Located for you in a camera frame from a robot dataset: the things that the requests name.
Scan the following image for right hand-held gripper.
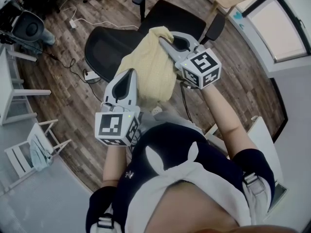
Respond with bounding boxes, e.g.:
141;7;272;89
158;32;222;90

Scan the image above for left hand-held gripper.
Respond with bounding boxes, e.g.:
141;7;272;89
94;68;141;147

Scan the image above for black office chair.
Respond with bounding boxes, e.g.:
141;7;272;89
85;0;227;83

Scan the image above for yellow knit clothing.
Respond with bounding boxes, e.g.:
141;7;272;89
115;25;178;108

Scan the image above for person's right forearm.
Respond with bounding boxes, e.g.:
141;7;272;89
202;83;259;162

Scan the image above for person's left forearm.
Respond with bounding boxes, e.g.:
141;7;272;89
102;143;129;189

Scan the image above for white slatted chair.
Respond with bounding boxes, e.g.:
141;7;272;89
4;118;73;180

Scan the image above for long white power strip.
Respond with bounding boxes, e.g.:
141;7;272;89
83;71;101;82

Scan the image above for person's grey trousers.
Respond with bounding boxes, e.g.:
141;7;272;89
139;110;204;137

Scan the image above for person's dark shirt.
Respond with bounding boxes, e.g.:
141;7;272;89
85;122;276;233

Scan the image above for light blue cloth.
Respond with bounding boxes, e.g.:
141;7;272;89
29;134;53;172

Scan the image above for white metal table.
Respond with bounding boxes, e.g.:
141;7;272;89
0;46;52;126

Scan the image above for metal floor vent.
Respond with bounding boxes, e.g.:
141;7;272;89
268;183;288;214

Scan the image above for black floor cable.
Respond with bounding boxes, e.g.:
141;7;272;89
40;51;104;103

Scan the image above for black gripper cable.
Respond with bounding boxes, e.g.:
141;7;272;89
179;79;194;124

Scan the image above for blue wall sticker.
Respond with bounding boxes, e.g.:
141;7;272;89
232;10;245;30

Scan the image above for white power cable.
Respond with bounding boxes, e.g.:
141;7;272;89
59;5;139;31

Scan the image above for window with black frame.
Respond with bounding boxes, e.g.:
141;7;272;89
242;0;311;63

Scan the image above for black wall panel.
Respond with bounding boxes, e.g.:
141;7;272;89
269;77;289;143

